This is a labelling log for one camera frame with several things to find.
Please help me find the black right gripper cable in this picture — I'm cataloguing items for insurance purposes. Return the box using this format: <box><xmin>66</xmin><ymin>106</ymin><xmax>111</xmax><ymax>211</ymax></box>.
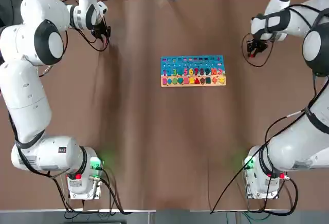
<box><xmin>241</xmin><ymin>34</ymin><xmax>270</xmax><ymax>68</ymax></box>

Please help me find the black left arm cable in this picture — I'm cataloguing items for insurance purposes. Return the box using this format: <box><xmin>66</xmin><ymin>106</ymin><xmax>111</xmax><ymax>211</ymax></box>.
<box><xmin>64</xmin><ymin>25</ymin><xmax>112</xmax><ymax>53</ymax></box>

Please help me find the long black right arm cable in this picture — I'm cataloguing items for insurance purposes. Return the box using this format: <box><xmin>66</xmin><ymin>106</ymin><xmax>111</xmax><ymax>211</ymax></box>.
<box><xmin>209</xmin><ymin>79</ymin><xmax>329</xmax><ymax>214</ymax></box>

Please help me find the blue wooden toy board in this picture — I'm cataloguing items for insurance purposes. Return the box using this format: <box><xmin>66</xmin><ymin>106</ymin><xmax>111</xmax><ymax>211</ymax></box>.
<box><xmin>160</xmin><ymin>55</ymin><xmax>227</xmax><ymax>88</ymax></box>

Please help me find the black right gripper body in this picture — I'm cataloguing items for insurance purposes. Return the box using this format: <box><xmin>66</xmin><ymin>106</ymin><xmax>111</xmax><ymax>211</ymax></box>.
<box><xmin>247</xmin><ymin>39</ymin><xmax>269</xmax><ymax>49</ymax></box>

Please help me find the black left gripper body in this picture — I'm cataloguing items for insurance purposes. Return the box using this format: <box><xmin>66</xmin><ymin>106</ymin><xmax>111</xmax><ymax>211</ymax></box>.
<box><xmin>91</xmin><ymin>25</ymin><xmax>112</xmax><ymax>38</ymax></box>

